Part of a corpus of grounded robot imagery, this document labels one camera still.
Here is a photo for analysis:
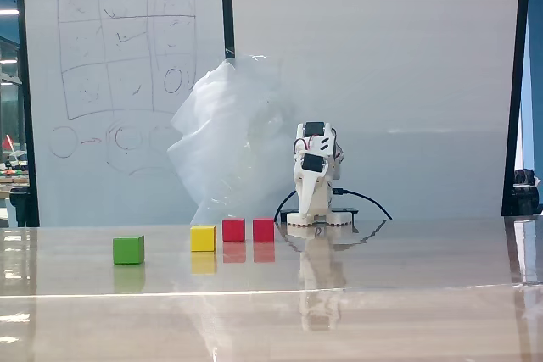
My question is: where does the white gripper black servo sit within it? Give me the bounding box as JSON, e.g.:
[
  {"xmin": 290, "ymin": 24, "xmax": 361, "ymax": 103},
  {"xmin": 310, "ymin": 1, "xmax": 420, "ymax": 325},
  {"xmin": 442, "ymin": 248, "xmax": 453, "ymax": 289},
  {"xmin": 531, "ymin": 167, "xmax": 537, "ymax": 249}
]
[{"xmin": 293, "ymin": 151, "xmax": 333, "ymax": 216}]

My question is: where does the red wooden cube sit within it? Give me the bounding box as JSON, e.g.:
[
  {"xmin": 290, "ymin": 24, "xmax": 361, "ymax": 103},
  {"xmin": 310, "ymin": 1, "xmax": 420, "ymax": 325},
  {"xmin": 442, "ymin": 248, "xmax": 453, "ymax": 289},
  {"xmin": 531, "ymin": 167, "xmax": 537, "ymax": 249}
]
[
  {"xmin": 252, "ymin": 217, "xmax": 276, "ymax": 243},
  {"xmin": 221, "ymin": 217, "xmax": 247, "ymax": 242}
]

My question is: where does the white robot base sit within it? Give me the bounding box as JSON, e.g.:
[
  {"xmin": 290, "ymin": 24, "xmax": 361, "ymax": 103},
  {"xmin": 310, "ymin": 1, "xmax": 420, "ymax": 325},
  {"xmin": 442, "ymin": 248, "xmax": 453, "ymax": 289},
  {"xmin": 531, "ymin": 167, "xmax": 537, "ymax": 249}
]
[{"xmin": 285, "ymin": 210, "xmax": 354, "ymax": 228}]

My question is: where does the yellow wooden cube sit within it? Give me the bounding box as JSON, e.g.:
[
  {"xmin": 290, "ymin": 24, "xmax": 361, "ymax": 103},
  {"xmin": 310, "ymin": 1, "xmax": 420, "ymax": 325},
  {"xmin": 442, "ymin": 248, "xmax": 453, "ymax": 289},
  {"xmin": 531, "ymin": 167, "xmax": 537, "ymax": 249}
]
[{"xmin": 189, "ymin": 224, "xmax": 218, "ymax": 253}]

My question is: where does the green wooden cube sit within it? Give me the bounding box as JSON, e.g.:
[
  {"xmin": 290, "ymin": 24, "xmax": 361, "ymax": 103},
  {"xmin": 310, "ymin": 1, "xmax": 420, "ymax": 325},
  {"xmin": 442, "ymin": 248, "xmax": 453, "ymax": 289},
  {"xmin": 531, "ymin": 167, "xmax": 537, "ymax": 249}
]
[{"xmin": 112, "ymin": 234, "xmax": 146, "ymax": 265}]

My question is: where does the translucent plastic bag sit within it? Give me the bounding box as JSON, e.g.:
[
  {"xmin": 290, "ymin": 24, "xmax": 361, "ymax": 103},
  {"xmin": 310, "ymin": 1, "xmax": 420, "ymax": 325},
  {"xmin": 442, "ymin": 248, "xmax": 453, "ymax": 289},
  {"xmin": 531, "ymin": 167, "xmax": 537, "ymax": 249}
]
[{"xmin": 166, "ymin": 53, "xmax": 300, "ymax": 226}]

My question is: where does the blank white board panel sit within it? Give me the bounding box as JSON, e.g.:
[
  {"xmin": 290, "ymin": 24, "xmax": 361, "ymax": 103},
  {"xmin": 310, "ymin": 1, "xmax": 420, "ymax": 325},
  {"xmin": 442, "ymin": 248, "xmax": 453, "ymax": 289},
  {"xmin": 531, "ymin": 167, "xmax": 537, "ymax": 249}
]
[{"xmin": 228, "ymin": 0, "xmax": 523, "ymax": 220}]

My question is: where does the whiteboard with drawn grid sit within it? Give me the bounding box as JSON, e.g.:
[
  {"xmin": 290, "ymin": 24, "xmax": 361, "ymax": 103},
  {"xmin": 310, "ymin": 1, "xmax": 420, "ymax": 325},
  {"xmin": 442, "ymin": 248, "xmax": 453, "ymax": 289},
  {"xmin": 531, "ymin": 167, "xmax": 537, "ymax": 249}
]
[{"xmin": 20, "ymin": 0, "xmax": 228, "ymax": 227}]

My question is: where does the black round-topped device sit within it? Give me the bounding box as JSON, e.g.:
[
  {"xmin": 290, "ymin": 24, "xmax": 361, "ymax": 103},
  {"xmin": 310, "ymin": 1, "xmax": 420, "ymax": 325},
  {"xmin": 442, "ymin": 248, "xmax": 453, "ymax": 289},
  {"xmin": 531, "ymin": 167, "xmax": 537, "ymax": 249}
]
[{"xmin": 512, "ymin": 169, "xmax": 541, "ymax": 216}]

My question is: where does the black power cable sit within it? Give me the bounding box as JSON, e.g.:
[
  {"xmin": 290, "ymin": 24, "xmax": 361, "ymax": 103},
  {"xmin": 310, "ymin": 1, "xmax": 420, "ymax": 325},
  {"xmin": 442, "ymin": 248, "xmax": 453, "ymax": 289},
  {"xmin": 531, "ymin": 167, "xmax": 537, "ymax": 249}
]
[
  {"xmin": 273, "ymin": 189, "xmax": 299, "ymax": 223},
  {"xmin": 333, "ymin": 187, "xmax": 394, "ymax": 221}
]

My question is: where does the black board frame post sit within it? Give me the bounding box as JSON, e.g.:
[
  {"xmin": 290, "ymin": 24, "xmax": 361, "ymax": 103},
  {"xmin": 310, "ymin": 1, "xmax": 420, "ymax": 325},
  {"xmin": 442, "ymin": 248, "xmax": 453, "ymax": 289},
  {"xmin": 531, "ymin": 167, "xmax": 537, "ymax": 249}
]
[
  {"xmin": 501, "ymin": 0, "xmax": 533, "ymax": 217},
  {"xmin": 219, "ymin": 0, "xmax": 237, "ymax": 61},
  {"xmin": 14, "ymin": 0, "xmax": 41, "ymax": 228}
]

